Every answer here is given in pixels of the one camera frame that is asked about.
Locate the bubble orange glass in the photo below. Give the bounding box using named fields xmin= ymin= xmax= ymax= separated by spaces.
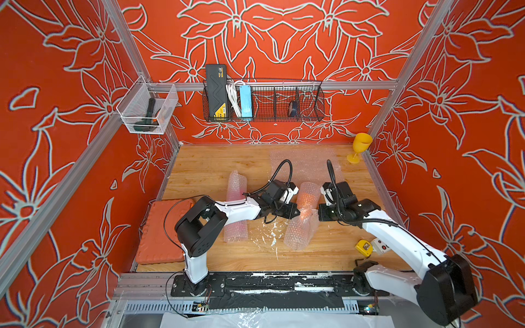
xmin=284 ymin=182 xmax=321 ymax=251

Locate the bubble pink glass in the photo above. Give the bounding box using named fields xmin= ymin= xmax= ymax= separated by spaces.
xmin=223 ymin=169 xmax=250 ymax=243

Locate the clear bubble wrap sheet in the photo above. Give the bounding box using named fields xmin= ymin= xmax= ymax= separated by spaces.
xmin=269 ymin=146 xmax=345 ymax=186

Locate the yellow plastic wine glass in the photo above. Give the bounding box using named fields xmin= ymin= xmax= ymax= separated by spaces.
xmin=347 ymin=133 xmax=373 ymax=164

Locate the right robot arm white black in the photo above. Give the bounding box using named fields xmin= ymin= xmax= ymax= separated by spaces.
xmin=319 ymin=182 xmax=479 ymax=326

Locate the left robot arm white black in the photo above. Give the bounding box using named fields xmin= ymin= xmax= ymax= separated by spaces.
xmin=175 ymin=180 xmax=300 ymax=287

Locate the yellow tape measure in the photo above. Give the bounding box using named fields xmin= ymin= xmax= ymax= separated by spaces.
xmin=355 ymin=239 xmax=374 ymax=258

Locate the white button control box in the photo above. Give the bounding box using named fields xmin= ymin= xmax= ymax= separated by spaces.
xmin=371 ymin=240 xmax=390 ymax=254

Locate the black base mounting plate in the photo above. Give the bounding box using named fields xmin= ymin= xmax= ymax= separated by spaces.
xmin=166 ymin=271 xmax=389 ymax=312

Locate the light blue power bank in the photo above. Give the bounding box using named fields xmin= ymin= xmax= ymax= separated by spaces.
xmin=239 ymin=85 xmax=253 ymax=120

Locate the white plastic sheet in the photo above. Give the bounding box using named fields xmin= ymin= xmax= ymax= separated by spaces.
xmin=160 ymin=312 xmax=394 ymax=328

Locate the orange plastic tool case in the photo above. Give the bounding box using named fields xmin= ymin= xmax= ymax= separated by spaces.
xmin=135 ymin=199 xmax=194 ymax=265

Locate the black yellow device box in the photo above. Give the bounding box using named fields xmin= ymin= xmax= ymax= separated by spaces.
xmin=206 ymin=64 xmax=228 ymax=120

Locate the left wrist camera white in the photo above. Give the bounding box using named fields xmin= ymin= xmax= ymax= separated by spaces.
xmin=282 ymin=183 xmax=299 ymax=204

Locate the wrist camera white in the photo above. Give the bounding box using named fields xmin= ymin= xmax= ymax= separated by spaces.
xmin=282 ymin=183 xmax=299 ymax=204
xmin=321 ymin=183 xmax=334 ymax=206

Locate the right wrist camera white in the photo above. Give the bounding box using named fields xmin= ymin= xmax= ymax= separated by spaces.
xmin=321 ymin=183 xmax=334 ymax=206

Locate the black wire wall basket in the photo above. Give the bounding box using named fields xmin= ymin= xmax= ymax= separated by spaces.
xmin=202 ymin=78 xmax=326 ymax=123

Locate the white coiled cable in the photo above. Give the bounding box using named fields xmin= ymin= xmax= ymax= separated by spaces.
xmin=226 ymin=80 xmax=243 ymax=119

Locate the dark green handled tool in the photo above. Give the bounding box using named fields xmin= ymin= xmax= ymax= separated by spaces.
xmin=133 ymin=98 xmax=158 ymax=132

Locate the clear acrylic wall bin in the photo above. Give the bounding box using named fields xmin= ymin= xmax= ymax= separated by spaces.
xmin=117 ymin=76 xmax=179 ymax=135

